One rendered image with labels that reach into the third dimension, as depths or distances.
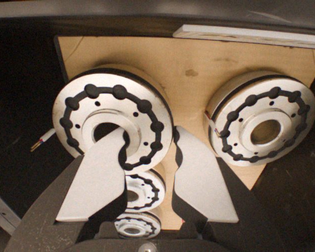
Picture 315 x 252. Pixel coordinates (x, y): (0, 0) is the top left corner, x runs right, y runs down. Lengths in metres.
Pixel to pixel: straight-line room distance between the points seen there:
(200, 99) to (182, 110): 0.02
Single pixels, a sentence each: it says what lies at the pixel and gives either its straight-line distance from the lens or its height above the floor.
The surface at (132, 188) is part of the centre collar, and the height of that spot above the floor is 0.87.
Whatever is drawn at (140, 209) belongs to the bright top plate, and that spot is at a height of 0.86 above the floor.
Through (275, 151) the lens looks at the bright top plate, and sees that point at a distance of 0.20.
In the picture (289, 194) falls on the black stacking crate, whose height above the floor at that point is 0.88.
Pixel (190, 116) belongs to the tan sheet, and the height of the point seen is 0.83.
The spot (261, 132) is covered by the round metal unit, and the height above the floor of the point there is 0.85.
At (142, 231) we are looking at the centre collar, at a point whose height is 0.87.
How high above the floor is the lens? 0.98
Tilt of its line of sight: 59 degrees down
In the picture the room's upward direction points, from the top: 177 degrees counter-clockwise
